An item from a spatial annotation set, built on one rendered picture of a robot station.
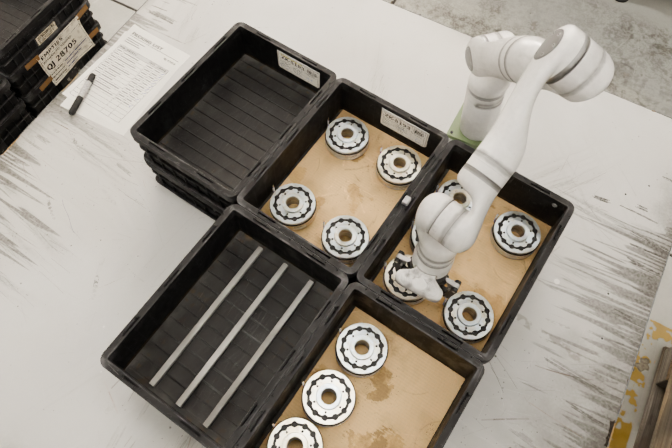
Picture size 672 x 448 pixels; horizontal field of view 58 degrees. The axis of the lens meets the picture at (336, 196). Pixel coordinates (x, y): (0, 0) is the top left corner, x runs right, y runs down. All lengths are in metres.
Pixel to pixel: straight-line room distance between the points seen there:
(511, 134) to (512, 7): 2.06
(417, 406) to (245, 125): 0.75
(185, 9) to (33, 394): 1.12
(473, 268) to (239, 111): 0.67
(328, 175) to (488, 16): 1.70
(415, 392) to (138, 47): 1.22
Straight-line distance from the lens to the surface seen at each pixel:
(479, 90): 1.48
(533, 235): 1.38
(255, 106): 1.53
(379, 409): 1.25
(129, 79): 1.81
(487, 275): 1.35
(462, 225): 0.97
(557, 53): 0.99
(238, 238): 1.36
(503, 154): 0.98
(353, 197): 1.39
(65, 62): 2.39
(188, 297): 1.33
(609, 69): 1.03
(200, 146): 1.48
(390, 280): 1.28
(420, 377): 1.27
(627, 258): 1.63
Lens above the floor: 2.06
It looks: 63 degrees down
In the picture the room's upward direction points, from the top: 1 degrees clockwise
